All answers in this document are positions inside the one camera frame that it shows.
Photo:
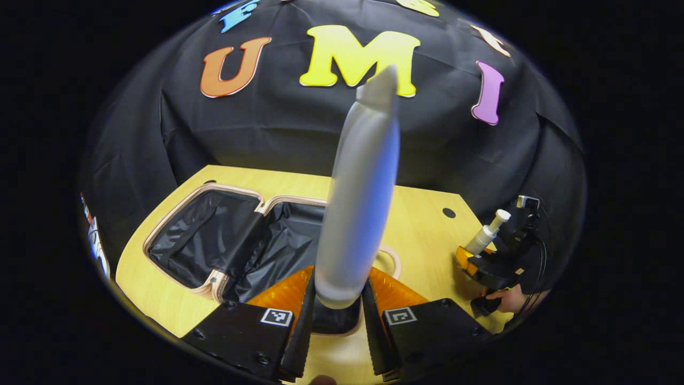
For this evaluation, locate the white pump bottle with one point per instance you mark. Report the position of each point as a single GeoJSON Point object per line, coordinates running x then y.
{"type": "Point", "coordinates": [483, 235]}

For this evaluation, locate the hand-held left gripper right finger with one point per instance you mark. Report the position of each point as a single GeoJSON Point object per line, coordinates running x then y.
{"type": "Point", "coordinates": [374, 331]}

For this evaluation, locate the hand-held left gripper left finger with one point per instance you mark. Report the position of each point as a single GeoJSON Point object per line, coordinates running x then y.
{"type": "Point", "coordinates": [304, 331]}

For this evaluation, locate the white side table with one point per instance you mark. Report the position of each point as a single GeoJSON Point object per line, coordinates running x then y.
{"type": "Point", "coordinates": [99, 246]}

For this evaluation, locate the black backdrop cloth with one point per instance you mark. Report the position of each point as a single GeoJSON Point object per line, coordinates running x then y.
{"type": "Point", "coordinates": [267, 133]}

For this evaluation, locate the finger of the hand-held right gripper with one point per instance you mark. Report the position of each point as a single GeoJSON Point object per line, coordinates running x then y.
{"type": "Point", "coordinates": [491, 270]}

